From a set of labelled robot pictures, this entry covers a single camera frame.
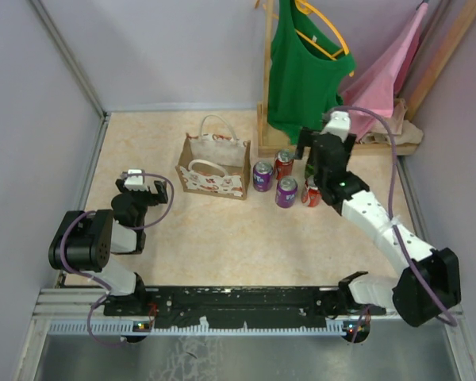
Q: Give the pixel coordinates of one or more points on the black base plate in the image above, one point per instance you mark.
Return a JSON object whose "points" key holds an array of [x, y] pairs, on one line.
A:
{"points": [[263, 319]]}

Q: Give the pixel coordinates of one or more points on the pink shirt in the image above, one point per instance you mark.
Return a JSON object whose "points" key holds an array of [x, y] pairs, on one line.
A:
{"points": [[376, 88]]}

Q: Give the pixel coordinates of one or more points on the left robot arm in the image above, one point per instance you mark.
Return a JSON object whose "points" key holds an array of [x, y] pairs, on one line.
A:
{"points": [[85, 242]]}

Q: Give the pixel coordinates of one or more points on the green tank top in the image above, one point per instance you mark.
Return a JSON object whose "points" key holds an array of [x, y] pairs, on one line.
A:
{"points": [[303, 84]]}

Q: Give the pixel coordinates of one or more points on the red cola can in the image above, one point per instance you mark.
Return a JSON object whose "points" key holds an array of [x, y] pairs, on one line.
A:
{"points": [[283, 163], [310, 196]]}

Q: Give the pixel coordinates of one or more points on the yellow clothes hanger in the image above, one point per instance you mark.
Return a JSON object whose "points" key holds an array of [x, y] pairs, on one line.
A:
{"points": [[314, 28]]}

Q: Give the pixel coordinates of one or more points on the aluminium rail frame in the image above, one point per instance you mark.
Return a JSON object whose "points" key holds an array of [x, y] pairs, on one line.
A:
{"points": [[324, 301]]}

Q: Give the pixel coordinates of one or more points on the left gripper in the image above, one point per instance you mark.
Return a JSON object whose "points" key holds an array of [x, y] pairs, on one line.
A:
{"points": [[162, 196]]}

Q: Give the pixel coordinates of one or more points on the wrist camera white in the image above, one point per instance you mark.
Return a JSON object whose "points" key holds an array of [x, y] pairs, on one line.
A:
{"points": [[134, 180], [339, 125]]}

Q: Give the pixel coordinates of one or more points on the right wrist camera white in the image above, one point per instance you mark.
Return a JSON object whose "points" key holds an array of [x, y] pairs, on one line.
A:
{"points": [[339, 125]]}

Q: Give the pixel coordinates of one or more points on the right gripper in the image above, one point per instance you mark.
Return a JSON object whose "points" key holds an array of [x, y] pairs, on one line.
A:
{"points": [[305, 140]]}

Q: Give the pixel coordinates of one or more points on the purple soda can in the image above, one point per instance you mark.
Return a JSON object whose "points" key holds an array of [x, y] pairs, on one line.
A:
{"points": [[286, 191], [263, 174]]}

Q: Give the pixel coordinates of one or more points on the canvas tote bag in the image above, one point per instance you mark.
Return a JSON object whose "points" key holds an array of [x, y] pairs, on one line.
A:
{"points": [[215, 164]]}

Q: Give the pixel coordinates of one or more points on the white cable duct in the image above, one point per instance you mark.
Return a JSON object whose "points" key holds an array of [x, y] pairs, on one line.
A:
{"points": [[333, 328]]}

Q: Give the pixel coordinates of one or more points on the wooden clothes rack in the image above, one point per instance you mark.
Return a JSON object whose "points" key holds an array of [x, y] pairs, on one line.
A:
{"points": [[448, 26]]}

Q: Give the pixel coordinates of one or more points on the red cola can front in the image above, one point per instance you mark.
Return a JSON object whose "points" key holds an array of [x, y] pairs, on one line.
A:
{"points": [[283, 163]]}

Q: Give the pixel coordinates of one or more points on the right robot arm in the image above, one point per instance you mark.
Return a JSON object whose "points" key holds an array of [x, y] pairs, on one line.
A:
{"points": [[427, 285]]}

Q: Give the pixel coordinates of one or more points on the beige cloth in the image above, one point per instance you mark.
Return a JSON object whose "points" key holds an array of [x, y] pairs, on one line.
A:
{"points": [[404, 132]]}

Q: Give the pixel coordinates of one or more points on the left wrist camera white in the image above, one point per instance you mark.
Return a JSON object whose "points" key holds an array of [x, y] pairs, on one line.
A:
{"points": [[134, 180]]}

